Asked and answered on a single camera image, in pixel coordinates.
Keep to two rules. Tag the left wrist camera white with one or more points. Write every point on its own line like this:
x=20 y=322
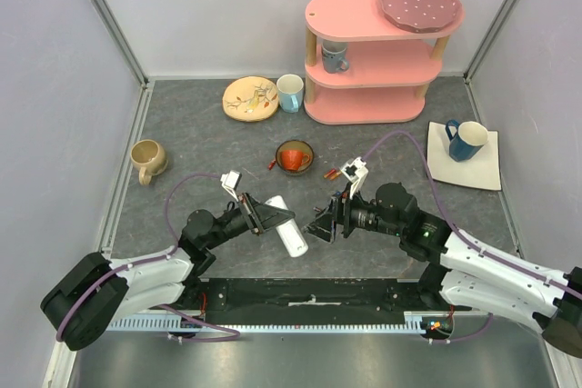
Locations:
x=230 y=182

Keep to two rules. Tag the white remote control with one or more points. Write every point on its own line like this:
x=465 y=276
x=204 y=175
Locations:
x=289 y=232

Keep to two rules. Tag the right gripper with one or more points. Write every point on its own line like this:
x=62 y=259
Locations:
x=341 y=213

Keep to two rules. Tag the white cable duct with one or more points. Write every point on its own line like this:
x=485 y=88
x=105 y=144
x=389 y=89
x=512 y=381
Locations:
x=160 y=322

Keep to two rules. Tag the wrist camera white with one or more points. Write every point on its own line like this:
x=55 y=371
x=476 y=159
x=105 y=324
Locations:
x=356 y=173
x=230 y=182

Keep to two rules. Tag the pink three-tier shelf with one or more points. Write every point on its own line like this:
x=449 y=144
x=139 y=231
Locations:
x=390 y=69

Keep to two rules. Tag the grey mug on shelf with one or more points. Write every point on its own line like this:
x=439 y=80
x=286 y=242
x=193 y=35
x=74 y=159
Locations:
x=334 y=56

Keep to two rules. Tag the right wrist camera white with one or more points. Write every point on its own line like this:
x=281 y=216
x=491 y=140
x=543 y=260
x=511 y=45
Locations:
x=356 y=173

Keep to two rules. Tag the light blue mug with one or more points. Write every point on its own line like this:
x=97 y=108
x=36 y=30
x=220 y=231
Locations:
x=290 y=90

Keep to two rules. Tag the yellow floral plate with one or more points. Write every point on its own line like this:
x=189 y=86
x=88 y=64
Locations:
x=250 y=99

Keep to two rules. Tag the dark blue mug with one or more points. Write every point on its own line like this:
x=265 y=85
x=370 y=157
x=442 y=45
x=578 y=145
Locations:
x=465 y=139

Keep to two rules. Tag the pink dotted plate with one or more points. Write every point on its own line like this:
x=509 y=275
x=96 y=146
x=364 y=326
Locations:
x=421 y=16

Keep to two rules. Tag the red orange battery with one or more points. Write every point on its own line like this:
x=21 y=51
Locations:
x=330 y=173

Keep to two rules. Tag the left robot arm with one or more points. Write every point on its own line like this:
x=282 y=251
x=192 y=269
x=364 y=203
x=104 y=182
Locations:
x=98 y=291

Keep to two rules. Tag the beige mug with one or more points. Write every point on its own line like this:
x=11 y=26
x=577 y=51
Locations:
x=149 y=158

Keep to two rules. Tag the white square plate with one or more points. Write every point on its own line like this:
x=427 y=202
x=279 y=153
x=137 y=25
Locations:
x=480 y=171

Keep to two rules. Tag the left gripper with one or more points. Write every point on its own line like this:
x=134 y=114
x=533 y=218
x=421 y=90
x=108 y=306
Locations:
x=263 y=217

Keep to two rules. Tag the orange cup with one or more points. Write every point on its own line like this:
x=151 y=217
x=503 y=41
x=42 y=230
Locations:
x=292 y=160

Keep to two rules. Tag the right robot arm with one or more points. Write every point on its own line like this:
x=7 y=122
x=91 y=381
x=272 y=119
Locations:
x=462 y=270

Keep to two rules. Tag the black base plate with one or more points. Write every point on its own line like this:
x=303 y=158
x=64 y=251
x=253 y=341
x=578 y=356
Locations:
x=248 y=300

